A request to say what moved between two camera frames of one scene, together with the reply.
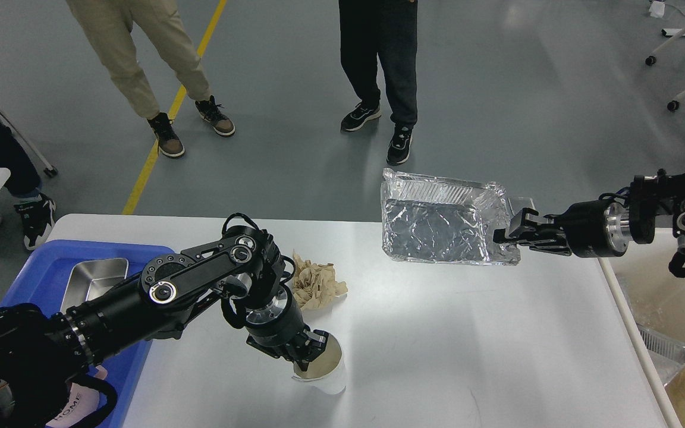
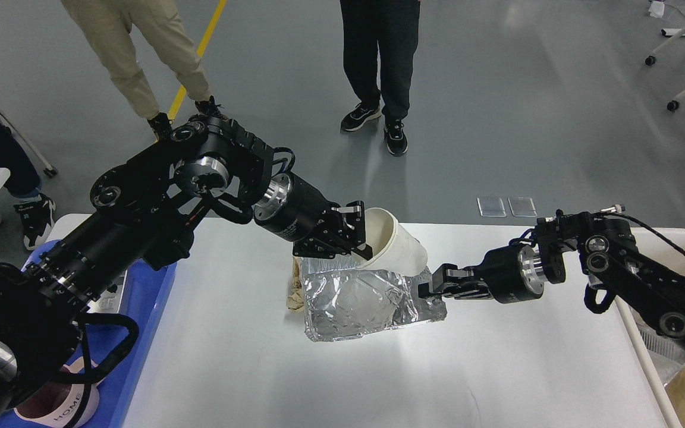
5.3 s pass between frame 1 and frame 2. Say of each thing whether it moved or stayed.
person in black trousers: stayed
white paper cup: moved
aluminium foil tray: moved
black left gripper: moved
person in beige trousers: stayed
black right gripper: moved
